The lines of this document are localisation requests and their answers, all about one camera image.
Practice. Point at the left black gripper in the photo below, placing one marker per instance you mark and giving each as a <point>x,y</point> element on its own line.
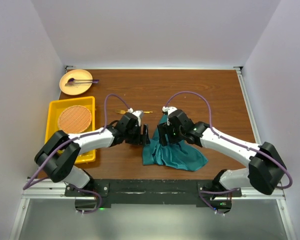
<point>141,139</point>

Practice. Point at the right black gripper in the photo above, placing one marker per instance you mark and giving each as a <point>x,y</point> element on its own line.
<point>163,129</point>

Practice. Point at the teal cloth napkin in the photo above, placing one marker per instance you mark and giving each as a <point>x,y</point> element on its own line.
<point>180,156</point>

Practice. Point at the gold fork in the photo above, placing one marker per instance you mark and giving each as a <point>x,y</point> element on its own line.
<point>120,111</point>

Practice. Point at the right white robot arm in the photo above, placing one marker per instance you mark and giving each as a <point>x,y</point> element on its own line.
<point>263,166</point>

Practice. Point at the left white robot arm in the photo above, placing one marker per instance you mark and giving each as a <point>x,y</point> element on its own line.
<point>57,157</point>

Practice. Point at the orange woven round mat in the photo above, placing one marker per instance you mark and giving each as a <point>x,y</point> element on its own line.
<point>74,119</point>

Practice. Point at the purple spoon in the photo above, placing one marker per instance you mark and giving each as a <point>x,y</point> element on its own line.
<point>73,81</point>

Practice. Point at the beige round plate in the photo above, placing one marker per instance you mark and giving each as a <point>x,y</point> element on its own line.
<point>78,89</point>

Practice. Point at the yellow plastic tray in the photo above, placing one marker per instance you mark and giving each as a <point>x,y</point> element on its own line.
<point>56,107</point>

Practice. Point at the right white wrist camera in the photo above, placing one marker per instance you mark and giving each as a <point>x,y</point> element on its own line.
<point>168,110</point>

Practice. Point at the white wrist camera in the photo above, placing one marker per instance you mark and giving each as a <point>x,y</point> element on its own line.
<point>168,110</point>
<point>138,113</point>

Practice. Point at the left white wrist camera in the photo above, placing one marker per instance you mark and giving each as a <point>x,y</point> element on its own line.
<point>138,113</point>

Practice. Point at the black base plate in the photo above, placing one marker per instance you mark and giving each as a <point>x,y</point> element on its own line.
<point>161,192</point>

